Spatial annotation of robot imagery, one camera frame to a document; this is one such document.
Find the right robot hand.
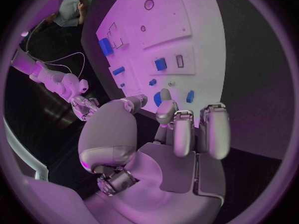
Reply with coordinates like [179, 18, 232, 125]
[70, 95, 101, 121]

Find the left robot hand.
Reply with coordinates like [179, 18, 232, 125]
[77, 88, 231, 224]

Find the white task board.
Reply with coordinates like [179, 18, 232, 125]
[95, 0, 228, 120]

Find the large blue cylinder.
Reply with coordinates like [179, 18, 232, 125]
[98, 37, 115, 57]

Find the blue gear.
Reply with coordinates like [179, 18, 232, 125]
[153, 92, 163, 108]

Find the blue plug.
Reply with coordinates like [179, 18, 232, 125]
[185, 90, 195, 104]

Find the blue block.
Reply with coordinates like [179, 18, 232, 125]
[153, 57, 168, 72]

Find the person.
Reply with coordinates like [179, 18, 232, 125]
[43, 0, 97, 28]

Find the white cable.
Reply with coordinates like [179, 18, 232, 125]
[40, 51, 86, 79]
[25, 19, 47, 65]

